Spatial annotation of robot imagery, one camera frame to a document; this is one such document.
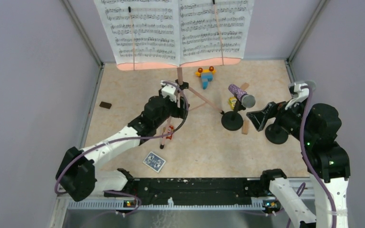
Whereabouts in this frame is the blue playing card box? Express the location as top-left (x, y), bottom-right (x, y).
top-left (143, 152), bottom-right (166, 173)

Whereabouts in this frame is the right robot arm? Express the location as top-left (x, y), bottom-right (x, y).
top-left (247, 100), bottom-right (350, 228)

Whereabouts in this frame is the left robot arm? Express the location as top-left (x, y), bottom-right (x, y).
top-left (54, 95), bottom-right (189, 202)

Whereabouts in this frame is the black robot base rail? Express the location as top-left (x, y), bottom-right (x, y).
top-left (119, 169), bottom-right (286, 206)

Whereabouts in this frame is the small wooden block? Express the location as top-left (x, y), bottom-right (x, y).
top-left (240, 83), bottom-right (249, 90)

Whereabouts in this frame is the long wooden block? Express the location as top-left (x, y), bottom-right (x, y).
top-left (241, 120), bottom-right (250, 135)

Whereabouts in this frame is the purple glitter microphone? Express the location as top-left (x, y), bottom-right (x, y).
top-left (228, 84), bottom-right (256, 108)

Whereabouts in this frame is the dark brown flat block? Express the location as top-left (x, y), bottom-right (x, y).
top-left (99, 102), bottom-right (112, 109)

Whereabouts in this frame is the black microphone desk stand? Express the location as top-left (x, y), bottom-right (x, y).
top-left (221, 101), bottom-right (246, 131)

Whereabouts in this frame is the red owl toy block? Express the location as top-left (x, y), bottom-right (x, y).
top-left (163, 125), bottom-right (174, 140)

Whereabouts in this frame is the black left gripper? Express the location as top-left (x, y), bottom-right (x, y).
top-left (154, 89), bottom-right (190, 128)

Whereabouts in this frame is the yellow owl toy block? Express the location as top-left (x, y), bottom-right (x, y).
top-left (228, 97), bottom-right (237, 110)

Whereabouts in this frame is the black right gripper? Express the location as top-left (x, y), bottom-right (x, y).
top-left (246, 95), bottom-right (314, 143)

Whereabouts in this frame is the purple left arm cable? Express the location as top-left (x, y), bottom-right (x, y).
top-left (54, 81), bottom-right (190, 194)

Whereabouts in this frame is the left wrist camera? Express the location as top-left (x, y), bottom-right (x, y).
top-left (160, 80), bottom-right (178, 103)

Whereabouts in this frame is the blue yellow toy block car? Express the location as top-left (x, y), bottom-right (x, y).
top-left (195, 66), bottom-right (216, 90)

